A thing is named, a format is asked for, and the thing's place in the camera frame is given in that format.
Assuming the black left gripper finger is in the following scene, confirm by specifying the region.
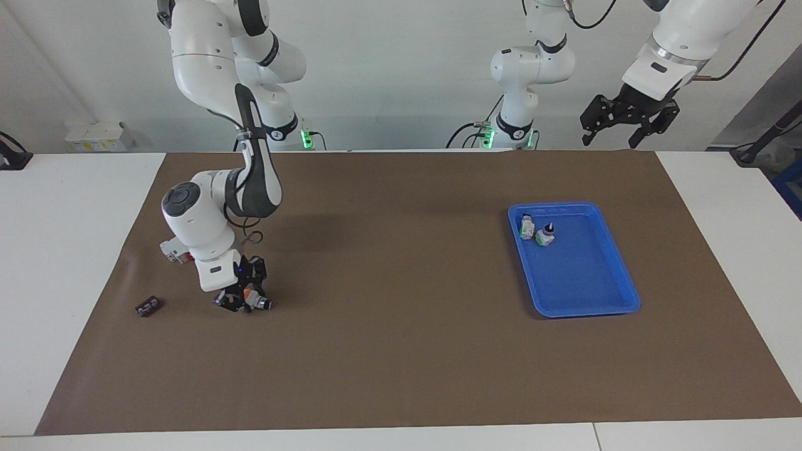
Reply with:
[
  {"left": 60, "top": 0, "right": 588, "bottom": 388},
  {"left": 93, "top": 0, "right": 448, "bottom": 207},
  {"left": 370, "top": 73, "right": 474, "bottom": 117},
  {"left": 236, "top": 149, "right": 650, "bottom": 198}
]
[
  {"left": 580, "top": 95, "right": 613, "bottom": 147},
  {"left": 628, "top": 101, "right": 681, "bottom": 150}
]

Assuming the orange and white selector switch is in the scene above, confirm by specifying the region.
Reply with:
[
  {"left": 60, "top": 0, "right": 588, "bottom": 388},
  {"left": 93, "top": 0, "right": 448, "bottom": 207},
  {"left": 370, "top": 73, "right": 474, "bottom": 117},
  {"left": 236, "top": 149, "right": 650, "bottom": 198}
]
[{"left": 244, "top": 287, "right": 273, "bottom": 313}]

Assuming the white circuit breaker red lever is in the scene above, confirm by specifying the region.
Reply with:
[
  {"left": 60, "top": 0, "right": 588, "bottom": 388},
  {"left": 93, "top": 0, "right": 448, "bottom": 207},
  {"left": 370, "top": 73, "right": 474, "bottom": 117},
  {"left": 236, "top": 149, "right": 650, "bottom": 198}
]
[{"left": 159, "top": 238, "right": 192, "bottom": 265}]

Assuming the black stand with pole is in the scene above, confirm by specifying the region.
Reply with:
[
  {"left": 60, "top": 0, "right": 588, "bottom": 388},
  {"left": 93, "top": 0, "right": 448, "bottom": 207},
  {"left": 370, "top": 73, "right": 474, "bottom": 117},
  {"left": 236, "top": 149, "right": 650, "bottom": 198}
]
[{"left": 730, "top": 100, "right": 802, "bottom": 167}]

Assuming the brown paper table mat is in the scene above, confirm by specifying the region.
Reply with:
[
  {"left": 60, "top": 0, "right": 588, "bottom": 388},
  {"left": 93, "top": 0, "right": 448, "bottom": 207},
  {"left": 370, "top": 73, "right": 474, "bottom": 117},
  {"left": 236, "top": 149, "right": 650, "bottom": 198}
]
[{"left": 34, "top": 150, "right": 802, "bottom": 437}]

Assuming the blue crate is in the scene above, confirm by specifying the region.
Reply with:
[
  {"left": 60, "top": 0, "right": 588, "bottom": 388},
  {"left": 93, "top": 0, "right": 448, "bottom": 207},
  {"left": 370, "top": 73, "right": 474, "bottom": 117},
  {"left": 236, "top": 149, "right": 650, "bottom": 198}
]
[{"left": 772, "top": 160, "right": 802, "bottom": 221}]

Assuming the blue plastic tray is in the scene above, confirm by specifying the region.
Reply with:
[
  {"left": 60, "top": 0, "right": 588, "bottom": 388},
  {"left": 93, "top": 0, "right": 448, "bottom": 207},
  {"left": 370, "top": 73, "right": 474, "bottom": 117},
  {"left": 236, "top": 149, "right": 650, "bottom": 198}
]
[{"left": 508, "top": 201, "right": 642, "bottom": 319}]

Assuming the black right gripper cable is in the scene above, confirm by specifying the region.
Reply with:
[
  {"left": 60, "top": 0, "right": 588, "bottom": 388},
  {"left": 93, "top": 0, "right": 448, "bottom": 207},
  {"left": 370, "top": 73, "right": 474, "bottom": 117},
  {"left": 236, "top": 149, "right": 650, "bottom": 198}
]
[{"left": 222, "top": 213, "right": 265, "bottom": 246}]

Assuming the black left arm upper cable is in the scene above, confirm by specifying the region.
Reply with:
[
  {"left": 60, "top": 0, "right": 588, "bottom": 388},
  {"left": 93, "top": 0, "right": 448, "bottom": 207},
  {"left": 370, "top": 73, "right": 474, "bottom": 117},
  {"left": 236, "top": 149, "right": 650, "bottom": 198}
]
[{"left": 564, "top": 0, "right": 620, "bottom": 30}]

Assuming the brown left gripper cable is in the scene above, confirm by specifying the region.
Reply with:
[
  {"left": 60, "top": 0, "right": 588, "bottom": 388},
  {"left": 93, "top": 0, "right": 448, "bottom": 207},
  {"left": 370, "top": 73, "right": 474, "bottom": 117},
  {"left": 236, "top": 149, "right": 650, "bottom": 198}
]
[{"left": 694, "top": 0, "right": 788, "bottom": 83}]

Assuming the black left arm base cable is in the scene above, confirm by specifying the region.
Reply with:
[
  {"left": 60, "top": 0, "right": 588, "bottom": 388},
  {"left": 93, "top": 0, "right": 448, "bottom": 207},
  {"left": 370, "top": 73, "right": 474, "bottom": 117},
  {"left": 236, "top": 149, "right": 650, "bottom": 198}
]
[{"left": 445, "top": 94, "right": 507, "bottom": 150}]

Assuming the white wall box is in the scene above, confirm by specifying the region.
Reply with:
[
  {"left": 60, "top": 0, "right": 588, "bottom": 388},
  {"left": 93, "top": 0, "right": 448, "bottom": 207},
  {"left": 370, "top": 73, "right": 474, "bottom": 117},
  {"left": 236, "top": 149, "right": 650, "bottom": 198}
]
[{"left": 65, "top": 121, "right": 136, "bottom": 153}]

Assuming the black clamp mount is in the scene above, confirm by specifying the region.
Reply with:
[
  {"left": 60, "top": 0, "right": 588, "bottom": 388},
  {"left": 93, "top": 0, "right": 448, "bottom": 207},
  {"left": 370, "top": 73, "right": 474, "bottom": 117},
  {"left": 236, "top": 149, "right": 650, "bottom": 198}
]
[{"left": 0, "top": 132, "right": 34, "bottom": 172}]

